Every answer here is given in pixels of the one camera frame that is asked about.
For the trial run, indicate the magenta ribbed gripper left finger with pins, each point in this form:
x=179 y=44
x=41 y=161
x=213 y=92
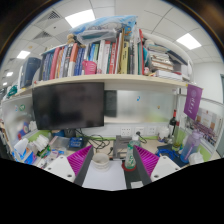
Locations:
x=74 y=167

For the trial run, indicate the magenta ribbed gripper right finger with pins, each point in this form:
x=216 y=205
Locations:
x=151 y=167

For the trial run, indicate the clear green-label water bottle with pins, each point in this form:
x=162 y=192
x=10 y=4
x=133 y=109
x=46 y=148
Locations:
x=130 y=160

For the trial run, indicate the purple translucent water jug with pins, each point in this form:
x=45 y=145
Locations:
x=191 y=145

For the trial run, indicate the blue small box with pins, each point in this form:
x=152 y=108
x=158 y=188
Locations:
x=76 y=142

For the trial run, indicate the black desk mat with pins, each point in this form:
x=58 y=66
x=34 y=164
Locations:
x=132 y=178

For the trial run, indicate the red round coaster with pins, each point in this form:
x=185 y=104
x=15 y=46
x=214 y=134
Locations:
x=128 y=167

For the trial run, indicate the grey metal laptop stand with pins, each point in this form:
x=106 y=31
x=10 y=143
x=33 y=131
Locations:
x=120 y=146

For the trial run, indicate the white paper sheet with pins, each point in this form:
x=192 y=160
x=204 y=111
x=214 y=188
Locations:
x=112 y=179

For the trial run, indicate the dark wine bottle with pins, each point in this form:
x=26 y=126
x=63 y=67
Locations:
x=172 y=123

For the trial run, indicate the white tissue pack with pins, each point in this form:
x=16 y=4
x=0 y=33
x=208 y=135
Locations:
x=195 y=158

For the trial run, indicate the black computer monitor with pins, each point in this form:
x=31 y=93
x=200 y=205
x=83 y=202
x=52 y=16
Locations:
x=69 y=105

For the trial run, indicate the black speaker panel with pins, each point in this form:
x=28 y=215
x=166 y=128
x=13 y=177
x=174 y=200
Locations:
x=110 y=104

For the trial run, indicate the group photo poster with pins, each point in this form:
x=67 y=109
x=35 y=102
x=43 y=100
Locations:
x=209 y=124

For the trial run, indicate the purple hanging pennant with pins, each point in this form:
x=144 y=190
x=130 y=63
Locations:
x=192 y=102

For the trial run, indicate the wooden book shelf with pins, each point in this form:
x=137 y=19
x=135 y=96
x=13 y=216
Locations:
x=114 y=82

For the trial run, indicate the pink box on shelf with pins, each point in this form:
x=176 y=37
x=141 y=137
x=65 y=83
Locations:
x=89 y=67

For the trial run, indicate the stack of flat books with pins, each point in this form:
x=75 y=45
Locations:
x=158 y=59

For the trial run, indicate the row of upright books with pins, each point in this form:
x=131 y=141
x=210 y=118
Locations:
x=118 y=56

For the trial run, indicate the dark blue binder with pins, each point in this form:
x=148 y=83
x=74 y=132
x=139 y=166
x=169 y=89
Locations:
x=31 y=65

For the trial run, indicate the blue plastic bag on books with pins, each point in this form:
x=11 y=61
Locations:
x=105 y=28

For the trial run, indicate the white wall socket strip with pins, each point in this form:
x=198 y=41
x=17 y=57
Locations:
x=145 y=131

